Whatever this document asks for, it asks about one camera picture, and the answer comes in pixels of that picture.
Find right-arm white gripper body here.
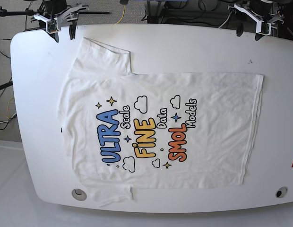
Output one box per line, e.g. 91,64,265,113
34,5,89,24

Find left-arm white gripper body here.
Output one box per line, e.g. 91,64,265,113
228,2,283,25

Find white printed T-shirt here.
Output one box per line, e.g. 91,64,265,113
57,38,264,206

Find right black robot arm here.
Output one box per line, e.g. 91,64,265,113
34,0,88,42

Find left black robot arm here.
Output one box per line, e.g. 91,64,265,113
228,0,284,41

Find black tripod stand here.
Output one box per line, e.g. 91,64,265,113
0,6,110,94

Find right table grommet hole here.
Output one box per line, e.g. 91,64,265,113
276,186,288,198

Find table grommet hole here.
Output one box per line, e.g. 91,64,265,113
276,186,288,198
71,189,87,201

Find left table grommet hole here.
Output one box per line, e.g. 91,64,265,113
71,189,87,201

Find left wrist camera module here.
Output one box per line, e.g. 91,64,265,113
256,20,271,36

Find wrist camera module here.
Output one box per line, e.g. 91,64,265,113
45,19,59,34
256,20,271,36

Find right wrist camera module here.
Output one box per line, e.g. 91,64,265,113
45,19,59,34

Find white cable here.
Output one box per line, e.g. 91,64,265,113
218,10,234,28

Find yellow cable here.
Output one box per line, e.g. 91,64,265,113
116,0,128,24

